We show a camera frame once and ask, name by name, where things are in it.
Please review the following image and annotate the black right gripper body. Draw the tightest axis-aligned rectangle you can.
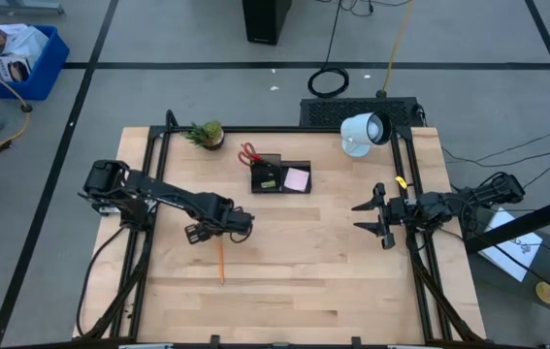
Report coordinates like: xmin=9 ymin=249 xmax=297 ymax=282
xmin=378 ymin=191 xmax=398 ymax=251

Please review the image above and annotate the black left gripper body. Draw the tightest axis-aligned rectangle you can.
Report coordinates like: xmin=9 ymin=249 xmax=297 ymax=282
xmin=184 ymin=207 xmax=227 ymax=245

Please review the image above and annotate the orange wooden pencil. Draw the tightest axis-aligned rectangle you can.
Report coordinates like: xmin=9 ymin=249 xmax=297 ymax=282
xmin=217 ymin=239 xmax=226 ymax=286

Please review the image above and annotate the pink sticky note pad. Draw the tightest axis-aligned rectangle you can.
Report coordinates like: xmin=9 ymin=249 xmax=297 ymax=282
xmin=283 ymin=167 xmax=311 ymax=193

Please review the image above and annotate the black mesh desk organizer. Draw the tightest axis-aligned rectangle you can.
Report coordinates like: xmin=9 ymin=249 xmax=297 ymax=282
xmin=249 ymin=153 xmax=313 ymax=196

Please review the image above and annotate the potted green succulent plant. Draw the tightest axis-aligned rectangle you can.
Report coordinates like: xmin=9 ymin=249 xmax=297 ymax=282
xmin=179 ymin=119 xmax=227 ymax=152

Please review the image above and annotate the black perforated case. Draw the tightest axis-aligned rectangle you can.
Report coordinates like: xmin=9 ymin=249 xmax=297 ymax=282
xmin=299 ymin=96 xmax=425 ymax=129

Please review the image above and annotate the grey side table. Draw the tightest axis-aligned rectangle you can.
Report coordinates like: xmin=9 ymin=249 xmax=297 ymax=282
xmin=466 ymin=193 xmax=550 ymax=316

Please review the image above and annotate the white paper sheet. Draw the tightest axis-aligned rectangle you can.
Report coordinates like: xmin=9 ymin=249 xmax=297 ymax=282
xmin=477 ymin=206 xmax=544 ymax=284

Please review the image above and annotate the black diagonal beam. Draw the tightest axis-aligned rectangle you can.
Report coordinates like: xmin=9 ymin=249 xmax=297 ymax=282
xmin=465 ymin=188 xmax=550 ymax=254

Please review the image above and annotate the black computer tower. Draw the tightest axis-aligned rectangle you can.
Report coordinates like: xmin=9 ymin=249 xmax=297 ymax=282
xmin=242 ymin=0 xmax=293 ymax=47

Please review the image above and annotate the blue plastic bin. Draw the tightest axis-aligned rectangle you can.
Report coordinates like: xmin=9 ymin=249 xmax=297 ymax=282
xmin=0 ymin=23 xmax=71 ymax=102

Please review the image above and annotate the white printed carton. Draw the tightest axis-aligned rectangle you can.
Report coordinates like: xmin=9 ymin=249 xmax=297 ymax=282
xmin=0 ymin=53 xmax=33 ymax=83
xmin=0 ymin=22 xmax=50 ymax=62

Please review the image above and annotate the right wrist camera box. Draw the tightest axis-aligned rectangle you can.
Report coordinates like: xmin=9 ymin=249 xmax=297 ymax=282
xmin=393 ymin=193 xmax=424 ymax=229

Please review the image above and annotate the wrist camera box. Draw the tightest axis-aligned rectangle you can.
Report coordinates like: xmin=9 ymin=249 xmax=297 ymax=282
xmin=393 ymin=193 xmax=424 ymax=229
xmin=223 ymin=206 xmax=255 ymax=238

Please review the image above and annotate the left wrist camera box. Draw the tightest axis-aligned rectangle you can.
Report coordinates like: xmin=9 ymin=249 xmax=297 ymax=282
xmin=223 ymin=206 xmax=255 ymax=238

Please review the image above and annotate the black aluminium table frame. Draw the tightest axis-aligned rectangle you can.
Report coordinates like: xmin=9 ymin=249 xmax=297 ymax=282
xmin=73 ymin=109 xmax=488 ymax=343

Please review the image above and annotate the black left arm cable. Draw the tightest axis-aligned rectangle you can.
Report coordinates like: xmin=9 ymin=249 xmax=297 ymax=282
xmin=75 ymin=225 xmax=128 ymax=338

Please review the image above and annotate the black hanging cable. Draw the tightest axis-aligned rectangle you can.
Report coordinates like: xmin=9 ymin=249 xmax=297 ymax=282
xmin=307 ymin=0 xmax=351 ymax=100

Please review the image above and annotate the yellow hanging cable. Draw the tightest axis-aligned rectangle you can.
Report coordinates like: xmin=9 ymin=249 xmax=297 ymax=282
xmin=380 ymin=0 xmax=417 ymax=98

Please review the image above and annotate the thin black floor cable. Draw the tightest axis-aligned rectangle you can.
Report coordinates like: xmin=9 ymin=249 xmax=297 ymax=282
xmin=441 ymin=123 xmax=550 ymax=165

